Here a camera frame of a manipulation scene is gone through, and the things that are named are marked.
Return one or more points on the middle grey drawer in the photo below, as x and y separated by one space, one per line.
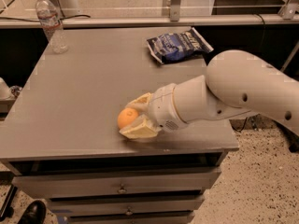
126 205

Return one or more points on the orange fruit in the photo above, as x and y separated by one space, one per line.
126 117

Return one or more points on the metal frame rail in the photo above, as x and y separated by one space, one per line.
215 20

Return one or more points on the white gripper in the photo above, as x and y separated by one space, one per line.
163 106

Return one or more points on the bottom grey drawer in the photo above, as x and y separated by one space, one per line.
182 217

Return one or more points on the white object at left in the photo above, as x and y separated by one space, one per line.
5 91

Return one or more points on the grey drawer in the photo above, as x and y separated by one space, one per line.
114 183
182 217
126 205

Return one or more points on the black shoe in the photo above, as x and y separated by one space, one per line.
35 213

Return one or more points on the top grey drawer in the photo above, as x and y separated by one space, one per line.
114 183

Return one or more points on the blue chip bag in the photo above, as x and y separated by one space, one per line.
176 47

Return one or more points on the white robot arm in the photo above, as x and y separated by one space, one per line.
236 84

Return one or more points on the clear plastic water bottle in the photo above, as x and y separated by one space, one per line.
52 26

